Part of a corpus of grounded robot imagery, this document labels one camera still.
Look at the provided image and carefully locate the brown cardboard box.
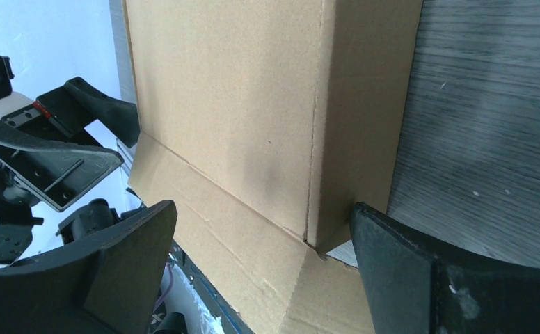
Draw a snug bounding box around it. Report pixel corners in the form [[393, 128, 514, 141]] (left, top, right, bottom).
[[125, 1, 422, 333]]

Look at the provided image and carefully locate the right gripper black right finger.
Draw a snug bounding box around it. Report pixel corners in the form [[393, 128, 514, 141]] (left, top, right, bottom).
[[349, 202, 540, 333]]

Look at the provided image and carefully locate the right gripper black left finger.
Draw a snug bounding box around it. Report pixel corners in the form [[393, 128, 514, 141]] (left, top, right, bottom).
[[0, 200, 177, 333]]

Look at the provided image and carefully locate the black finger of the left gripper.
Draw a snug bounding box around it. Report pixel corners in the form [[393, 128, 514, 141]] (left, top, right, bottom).
[[35, 77, 141, 148], [0, 113, 123, 212]]

